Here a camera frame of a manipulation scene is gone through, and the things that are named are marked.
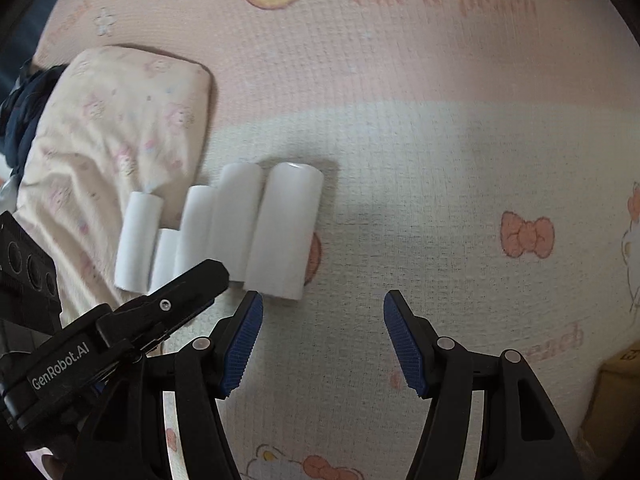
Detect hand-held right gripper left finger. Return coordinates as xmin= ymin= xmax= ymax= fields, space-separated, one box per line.
xmin=62 ymin=290 xmax=265 ymax=480

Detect cream floral printed pillow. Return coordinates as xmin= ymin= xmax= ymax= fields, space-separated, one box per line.
xmin=15 ymin=46 xmax=212 ymax=313

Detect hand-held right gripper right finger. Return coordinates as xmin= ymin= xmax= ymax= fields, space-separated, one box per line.
xmin=382 ymin=290 xmax=583 ymax=480

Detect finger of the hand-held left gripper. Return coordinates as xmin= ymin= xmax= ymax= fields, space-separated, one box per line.
xmin=97 ymin=259 xmax=231 ymax=356

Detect dark blue cloth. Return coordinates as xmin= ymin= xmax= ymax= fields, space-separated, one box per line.
xmin=0 ymin=62 xmax=67 ymax=181

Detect pink cartoon printed blanket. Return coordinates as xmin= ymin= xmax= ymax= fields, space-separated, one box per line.
xmin=0 ymin=0 xmax=640 ymax=480

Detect white cardboard tube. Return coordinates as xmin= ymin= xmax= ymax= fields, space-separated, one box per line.
xmin=243 ymin=161 xmax=324 ymax=302
xmin=209 ymin=162 xmax=264 ymax=283
xmin=174 ymin=186 xmax=217 ymax=281
xmin=149 ymin=228 xmax=182 ymax=296
xmin=114 ymin=192 xmax=163 ymax=292

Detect brown cardboard box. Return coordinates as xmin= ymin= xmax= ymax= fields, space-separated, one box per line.
xmin=580 ymin=345 xmax=640 ymax=480

